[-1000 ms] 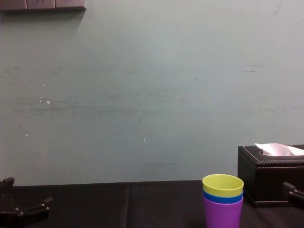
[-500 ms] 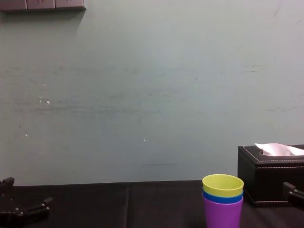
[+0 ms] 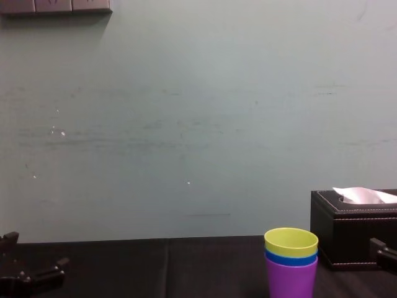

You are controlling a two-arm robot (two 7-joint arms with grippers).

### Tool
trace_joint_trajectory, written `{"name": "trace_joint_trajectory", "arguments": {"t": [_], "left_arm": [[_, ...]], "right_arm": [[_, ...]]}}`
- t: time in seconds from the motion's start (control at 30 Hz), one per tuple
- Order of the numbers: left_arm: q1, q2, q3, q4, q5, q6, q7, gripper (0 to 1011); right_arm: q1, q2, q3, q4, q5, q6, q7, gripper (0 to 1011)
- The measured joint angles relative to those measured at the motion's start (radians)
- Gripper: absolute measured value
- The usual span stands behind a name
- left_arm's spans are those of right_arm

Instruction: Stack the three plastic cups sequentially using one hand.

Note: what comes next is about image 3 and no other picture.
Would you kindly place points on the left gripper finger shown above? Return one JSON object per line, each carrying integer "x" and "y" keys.
{"x": 10, "y": 239}
{"x": 49, "y": 274}

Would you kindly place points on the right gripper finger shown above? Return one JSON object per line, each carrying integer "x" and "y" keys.
{"x": 386, "y": 257}

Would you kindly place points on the purple plastic cup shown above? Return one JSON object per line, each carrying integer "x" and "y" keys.
{"x": 291, "y": 281}

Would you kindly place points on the yellow-green plastic cup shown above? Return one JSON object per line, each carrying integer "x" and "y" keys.
{"x": 279, "y": 245}

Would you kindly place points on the blue plastic cup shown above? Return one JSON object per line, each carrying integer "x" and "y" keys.
{"x": 276, "y": 259}

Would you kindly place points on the black leather tissue box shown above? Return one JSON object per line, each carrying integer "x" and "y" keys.
{"x": 344, "y": 236}

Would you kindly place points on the white tissue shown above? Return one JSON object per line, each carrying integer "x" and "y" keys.
{"x": 363, "y": 195}

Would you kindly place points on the black tablecloth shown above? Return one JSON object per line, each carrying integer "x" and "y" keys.
{"x": 155, "y": 267}

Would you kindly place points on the grey wall switch plate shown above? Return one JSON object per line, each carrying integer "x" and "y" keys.
{"x": 91, "y": 4}
{"x": 17, "y": 5}

